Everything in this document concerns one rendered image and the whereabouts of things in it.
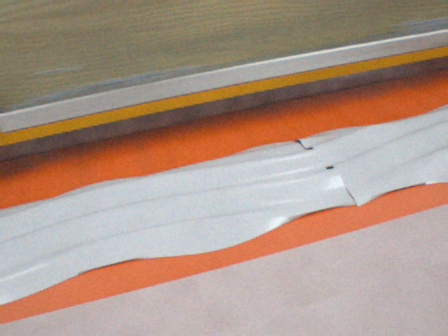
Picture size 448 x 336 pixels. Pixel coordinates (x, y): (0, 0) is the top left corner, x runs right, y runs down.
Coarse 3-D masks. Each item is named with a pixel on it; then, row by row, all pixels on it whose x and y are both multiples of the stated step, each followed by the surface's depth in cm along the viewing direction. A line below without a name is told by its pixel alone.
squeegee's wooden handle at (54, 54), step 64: (0, 0) 23; (64, 0) 23; (128, 0) 24; (192, 0) 25; (256, 0) 26; (320, 0) 27; (384, 0) 28; (0, 64) 24; (64, 64) 25; (128, 64) 26; (192, 64) 27
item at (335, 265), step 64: (192, 128) 30; (256, 128) 29; (0, 192) 25; (64, 192) 25; (192, 256) 19; (256, 256) 19; (320, 256) 18; (384, 256) 18; (0, 320) 17; (64, 320) 16; (128, 320) 16; (192, 320) 16; (256, 320) 16; (320, 320) 15; (384, 320) 15
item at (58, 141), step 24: (360, 72) 31; (384, 72) 31; (408, 72) 32; (240, 96) 29; (264, 96) 30; (288, 96) 30; (120, 120) 28; (144, 120) 28; (168, 120) 29; (192, 120) 29; (24, 144) 27; (48, 144) 27; (72, 144) 28
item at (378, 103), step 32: (320, 96) 32; (352, 96) 32; (384, 96) 31; (416, 96) 31; (288, 128) 28; (320, 128) 28; (416, 192) 21; (384, 224) 19; (416, 224) 19; (416, 256) 17
